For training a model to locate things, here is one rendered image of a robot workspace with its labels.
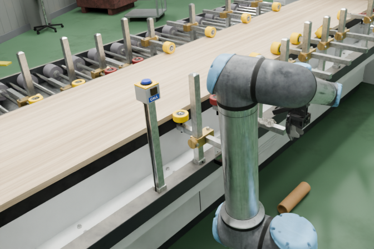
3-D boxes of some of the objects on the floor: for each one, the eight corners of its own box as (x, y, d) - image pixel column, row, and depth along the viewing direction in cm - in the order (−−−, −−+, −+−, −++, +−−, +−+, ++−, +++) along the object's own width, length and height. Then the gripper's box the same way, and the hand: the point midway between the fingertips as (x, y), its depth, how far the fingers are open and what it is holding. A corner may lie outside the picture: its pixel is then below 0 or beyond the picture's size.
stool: (40, 26, 721) (32, -9, 690) (66, 25, 714) (58, -10, 683) (26, 35, 672) (16, -2, 642) (54, 34, 666) (45, -4, 635)
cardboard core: (287, 217, 240) (288, 208, 236) (276, 212, 245) (277, 202, 241) (310, 193, 258) (311, 184, 254) (299, 188, 263) (300, 179, 260)
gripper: (303, 107, 157) (299, 149, 167) (313, 99, 162) (309, 140, 172) (285, 101, 162) (282, 142, 172) (295, 94, 168) (292, 134, 178)
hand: (290, 137), depth 173 cm, fingers closed
